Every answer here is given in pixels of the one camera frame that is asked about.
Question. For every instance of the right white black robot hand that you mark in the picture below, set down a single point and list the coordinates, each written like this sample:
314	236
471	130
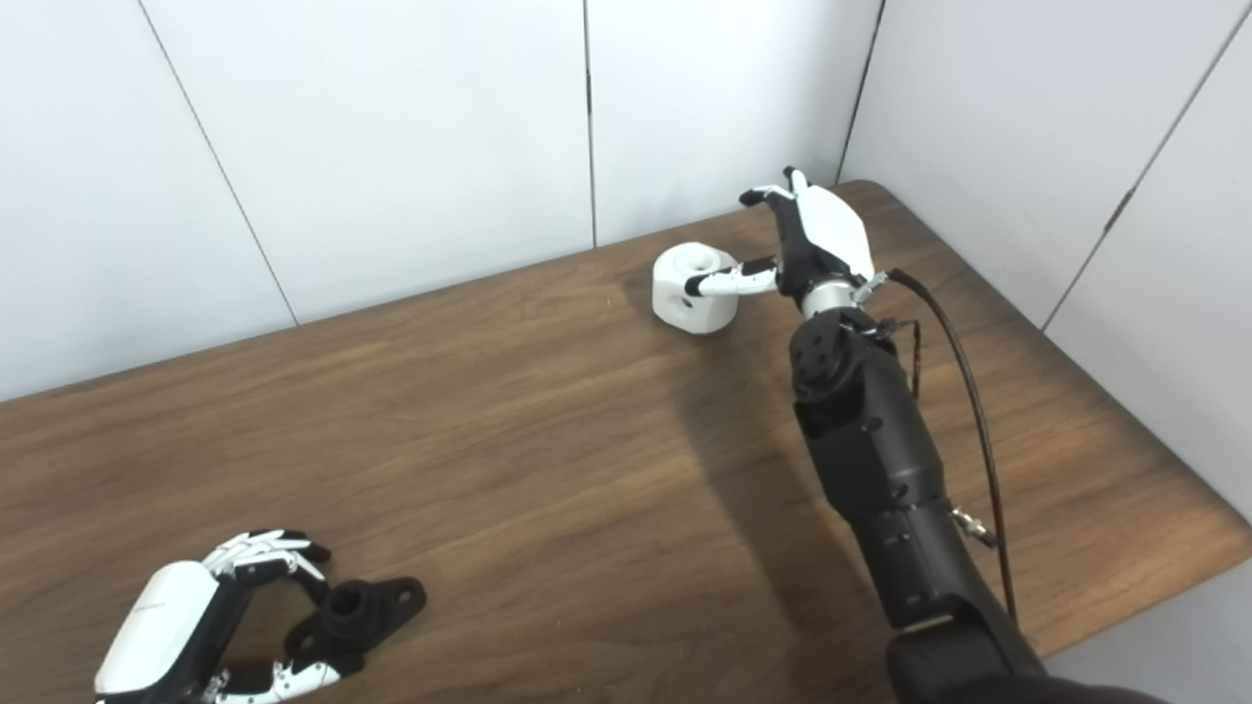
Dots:
827	235

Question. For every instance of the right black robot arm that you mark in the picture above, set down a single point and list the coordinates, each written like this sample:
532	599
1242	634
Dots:
880	460

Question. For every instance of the black flanged holder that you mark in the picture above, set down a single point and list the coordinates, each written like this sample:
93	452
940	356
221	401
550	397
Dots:
357	611

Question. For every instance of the round white plastic piece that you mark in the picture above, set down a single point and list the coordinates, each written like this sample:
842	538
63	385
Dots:
685	298

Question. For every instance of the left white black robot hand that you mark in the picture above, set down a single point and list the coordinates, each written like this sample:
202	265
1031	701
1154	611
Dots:
161	616

